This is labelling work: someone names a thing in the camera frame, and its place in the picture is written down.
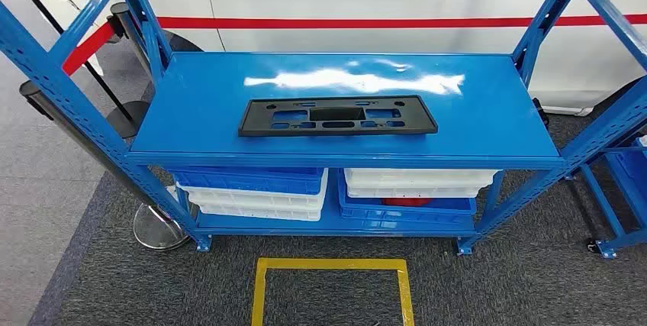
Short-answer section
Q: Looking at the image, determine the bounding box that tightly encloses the black plastic plate bracket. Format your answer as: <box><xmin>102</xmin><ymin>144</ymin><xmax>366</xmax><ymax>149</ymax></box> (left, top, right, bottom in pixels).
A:
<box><xmin>237</xmin><ymin>95</ymin><xmax>439</xmax><ymax>137</ymax></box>

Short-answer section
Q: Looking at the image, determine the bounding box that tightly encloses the red part in crate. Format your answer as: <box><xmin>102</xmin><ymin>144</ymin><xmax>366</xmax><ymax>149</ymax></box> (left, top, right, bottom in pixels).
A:
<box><xmin>381</xmin><ymin>197</ymin><xmax>433</xmax><ymax>208</ymax></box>

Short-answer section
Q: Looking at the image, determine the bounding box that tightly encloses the blue metal shelf rack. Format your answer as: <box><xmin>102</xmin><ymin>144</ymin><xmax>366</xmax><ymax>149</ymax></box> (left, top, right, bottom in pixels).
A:
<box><xmin>0</xmin><ymin>0</ymin><xmax>647</xmax><ymax>257</ymax></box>

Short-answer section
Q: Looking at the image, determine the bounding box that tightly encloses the yellow floor tape square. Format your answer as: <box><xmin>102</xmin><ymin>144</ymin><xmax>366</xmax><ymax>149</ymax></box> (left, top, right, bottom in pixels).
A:
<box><xmin>251</xmin><ymin>257</ymin><xmax>416</xmax><ymax>326</ymax></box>

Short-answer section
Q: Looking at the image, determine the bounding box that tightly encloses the red barrier belt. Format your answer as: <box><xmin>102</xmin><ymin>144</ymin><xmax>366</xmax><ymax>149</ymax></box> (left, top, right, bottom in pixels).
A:
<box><xmin>156</xmin><ymin>13</ymin><xmax>647</xmax><ymax>31</ymax></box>
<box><xmin>61</xmin><ymin>21</ymin><xmax>116</xmax><ymax>77</ymax></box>

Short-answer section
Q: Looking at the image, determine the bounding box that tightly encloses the grey stanchion with chrome base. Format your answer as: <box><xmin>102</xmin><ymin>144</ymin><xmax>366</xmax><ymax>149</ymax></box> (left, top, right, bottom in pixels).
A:
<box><xmin>19</xmin><ymin>79</ymin><xmax>201</xmax><ymax>253</ymax></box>

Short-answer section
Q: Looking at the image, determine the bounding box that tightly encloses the small blue metal rack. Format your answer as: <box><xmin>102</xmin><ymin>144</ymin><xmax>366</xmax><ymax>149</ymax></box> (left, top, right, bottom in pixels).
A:
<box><xmin>565</xmin><ymin>134</ymin><xmax>647</xmax><ymax>260</ymax></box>

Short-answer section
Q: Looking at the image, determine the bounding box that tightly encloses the grey belt stanchion post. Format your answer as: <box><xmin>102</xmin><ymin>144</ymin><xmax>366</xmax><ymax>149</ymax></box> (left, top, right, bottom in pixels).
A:
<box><xmin>108</xmin><ymin>2</ymin><xmax>153</xmax><ymax>79</ymax></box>

